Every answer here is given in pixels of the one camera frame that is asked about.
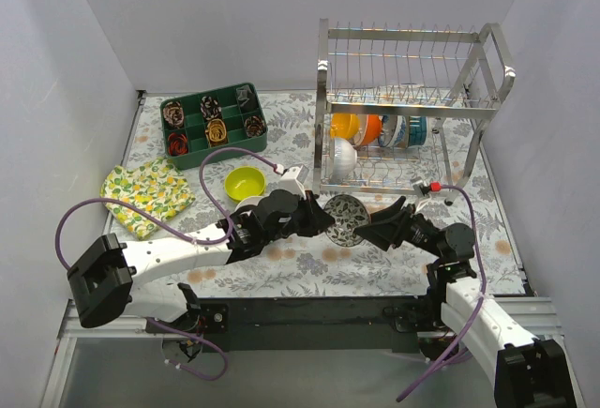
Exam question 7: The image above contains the dark floral pink bowl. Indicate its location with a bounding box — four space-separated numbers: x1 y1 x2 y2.
324 194 370 248

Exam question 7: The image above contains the light blue white bowl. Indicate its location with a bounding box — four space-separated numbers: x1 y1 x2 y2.
235 196 263 212

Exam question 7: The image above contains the lime green bowl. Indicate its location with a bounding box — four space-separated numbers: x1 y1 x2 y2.
224 166 266 191
226 187 264 203

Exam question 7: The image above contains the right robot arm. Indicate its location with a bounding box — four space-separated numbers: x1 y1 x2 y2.
353 198 577 407

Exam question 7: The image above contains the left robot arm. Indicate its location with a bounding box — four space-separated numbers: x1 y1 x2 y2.
67 189 335 333

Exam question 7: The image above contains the steel two-tier dish rack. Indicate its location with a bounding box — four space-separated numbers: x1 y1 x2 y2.
313 20 517 204

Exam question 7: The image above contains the white ribbed bowl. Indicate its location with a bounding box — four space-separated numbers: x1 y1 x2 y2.
329 137 357 182

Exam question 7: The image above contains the floral table mat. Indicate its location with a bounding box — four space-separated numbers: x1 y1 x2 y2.
92 90 526 300

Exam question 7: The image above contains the blue floral white bowl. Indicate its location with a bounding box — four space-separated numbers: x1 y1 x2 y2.
378 115 409 148

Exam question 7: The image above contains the teal bowl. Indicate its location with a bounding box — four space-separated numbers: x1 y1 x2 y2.
408 116 428 147

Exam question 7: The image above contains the yellow orange bowl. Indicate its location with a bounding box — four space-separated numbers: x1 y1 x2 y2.
330 113 360 141

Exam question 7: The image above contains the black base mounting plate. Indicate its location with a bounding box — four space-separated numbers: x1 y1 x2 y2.
200 295 451 353

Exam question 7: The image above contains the yellow black rolled tie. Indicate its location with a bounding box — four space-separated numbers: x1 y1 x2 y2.
205 118 228 147

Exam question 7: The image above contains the dark grey rolled tie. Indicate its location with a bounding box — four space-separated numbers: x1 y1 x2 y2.
235 84 257 113

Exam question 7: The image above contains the green compartment tray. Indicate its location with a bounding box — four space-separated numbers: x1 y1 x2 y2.
159 83 267 170

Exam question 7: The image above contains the dark floral rolled tie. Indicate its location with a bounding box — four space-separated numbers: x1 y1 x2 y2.
200 96 222 121

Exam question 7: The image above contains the red black rolled tie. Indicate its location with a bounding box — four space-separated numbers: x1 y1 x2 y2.
167 132 188 157

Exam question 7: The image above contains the lemon print cloth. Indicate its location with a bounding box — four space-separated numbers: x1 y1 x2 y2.
99 158 196 223

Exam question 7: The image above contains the pink brown rolled tie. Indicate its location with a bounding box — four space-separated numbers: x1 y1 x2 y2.
162 100 185 129

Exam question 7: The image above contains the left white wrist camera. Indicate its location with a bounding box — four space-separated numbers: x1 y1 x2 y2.
274 164 308 199

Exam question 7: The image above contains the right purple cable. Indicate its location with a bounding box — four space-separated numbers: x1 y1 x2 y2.
396 184 488 403

